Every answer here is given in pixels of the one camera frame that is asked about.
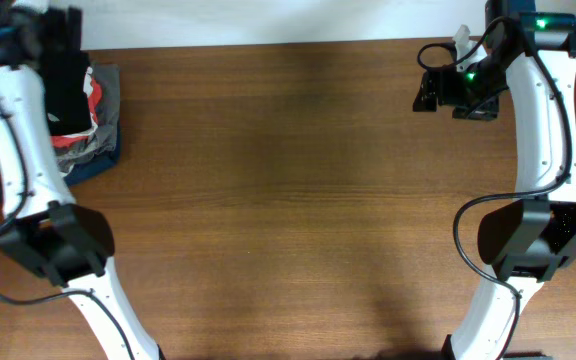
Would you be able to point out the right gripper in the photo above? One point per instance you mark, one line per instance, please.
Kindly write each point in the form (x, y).
(446, 78)

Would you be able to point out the black t-shirt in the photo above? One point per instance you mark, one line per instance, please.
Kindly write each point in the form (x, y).
(63, 66)

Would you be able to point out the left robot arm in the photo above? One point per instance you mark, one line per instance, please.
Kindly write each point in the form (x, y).
(43, 229)

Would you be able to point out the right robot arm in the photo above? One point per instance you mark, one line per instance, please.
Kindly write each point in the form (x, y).
(532, 56)

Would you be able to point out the grey folded garment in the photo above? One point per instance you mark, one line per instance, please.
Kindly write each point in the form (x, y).
(108, 108)

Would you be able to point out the red folded garment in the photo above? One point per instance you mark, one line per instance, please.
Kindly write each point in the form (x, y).
(25, 128)

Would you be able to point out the navy blue folded garment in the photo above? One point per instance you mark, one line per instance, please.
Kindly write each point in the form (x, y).
(85, 160)

